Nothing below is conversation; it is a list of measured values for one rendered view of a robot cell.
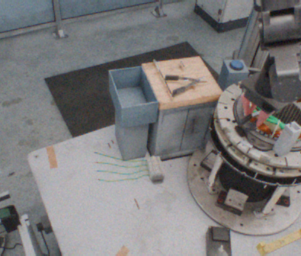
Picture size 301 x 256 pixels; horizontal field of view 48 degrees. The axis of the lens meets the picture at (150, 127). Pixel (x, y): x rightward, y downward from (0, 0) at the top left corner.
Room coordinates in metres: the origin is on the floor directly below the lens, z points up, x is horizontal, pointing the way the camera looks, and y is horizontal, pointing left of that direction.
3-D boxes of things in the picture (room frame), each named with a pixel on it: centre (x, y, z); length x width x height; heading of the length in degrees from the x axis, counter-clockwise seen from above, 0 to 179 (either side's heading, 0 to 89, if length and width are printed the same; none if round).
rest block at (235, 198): (0.55, -0.28, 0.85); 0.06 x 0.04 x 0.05; 70
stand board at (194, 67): (0.81, -0.08, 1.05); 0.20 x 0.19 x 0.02; 112
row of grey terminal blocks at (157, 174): (0.66, -0.03, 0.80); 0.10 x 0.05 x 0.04; 17
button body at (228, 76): (0.95, -0.27, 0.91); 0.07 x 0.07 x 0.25; 13
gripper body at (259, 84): (0.56, -0.24, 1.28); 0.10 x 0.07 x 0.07; 44
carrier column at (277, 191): (0.54, -0.38, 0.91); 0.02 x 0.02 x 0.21
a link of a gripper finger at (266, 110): (0.56, -0.24, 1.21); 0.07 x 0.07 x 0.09; 44
